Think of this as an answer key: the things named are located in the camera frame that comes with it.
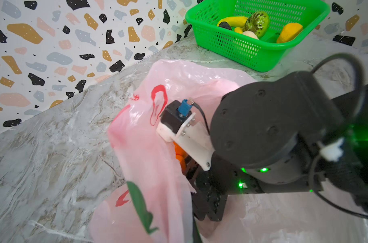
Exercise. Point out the orange fruit in basket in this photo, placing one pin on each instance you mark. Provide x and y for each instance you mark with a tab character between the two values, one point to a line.
289	32

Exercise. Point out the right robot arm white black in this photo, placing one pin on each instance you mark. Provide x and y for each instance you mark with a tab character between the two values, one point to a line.
286	136

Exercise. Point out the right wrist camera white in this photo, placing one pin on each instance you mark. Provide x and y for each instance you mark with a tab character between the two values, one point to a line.
179	124

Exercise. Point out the orange fruit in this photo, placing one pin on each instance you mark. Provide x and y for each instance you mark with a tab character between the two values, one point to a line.
289	32
181	156

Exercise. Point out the yellow banana in basket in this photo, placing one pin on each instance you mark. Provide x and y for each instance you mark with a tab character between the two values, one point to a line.
234	21

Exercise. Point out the yellow banana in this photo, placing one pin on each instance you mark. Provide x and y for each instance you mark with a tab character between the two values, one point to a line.
234	21
238	30

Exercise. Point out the green plastic basket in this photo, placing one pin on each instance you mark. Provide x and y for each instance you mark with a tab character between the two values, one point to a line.
260	55

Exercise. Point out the green fruit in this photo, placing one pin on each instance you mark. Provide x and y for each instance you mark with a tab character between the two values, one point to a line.
258	23

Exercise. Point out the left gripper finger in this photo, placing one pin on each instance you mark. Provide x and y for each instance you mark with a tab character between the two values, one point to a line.
196	235

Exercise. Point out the pink plastic bag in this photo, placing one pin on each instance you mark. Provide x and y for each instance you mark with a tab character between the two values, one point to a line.
154	205

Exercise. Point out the black avocado fruit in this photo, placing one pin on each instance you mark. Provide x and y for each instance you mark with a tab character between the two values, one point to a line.
225	25

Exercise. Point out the peach fruit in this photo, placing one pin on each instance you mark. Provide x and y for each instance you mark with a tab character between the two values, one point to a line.
250	34

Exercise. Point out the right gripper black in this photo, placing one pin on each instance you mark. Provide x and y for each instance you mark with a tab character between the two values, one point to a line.
212	187

